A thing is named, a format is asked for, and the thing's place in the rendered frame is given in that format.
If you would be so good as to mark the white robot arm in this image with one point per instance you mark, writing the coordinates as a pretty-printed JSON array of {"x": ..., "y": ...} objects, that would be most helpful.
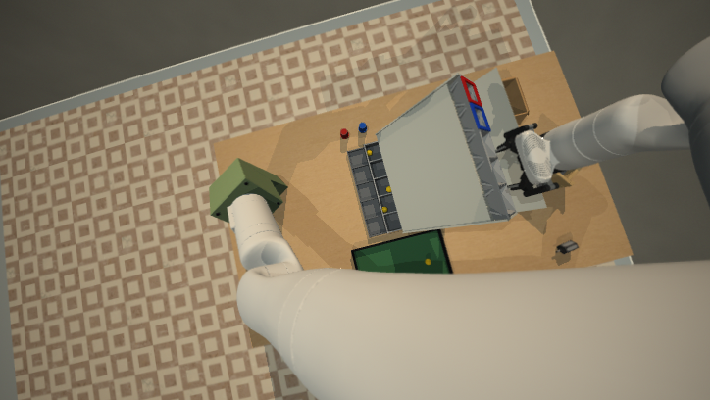
[{"x": 624, "y": 332}]

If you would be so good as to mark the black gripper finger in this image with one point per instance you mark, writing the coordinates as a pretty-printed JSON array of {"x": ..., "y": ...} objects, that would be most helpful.
[
  {"x": 510, "y": 138},
  {"x": 527, "y": 187}
]

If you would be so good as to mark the red square frame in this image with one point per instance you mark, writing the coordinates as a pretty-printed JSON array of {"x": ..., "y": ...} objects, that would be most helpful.
[{"x": 464, "y": 80}]

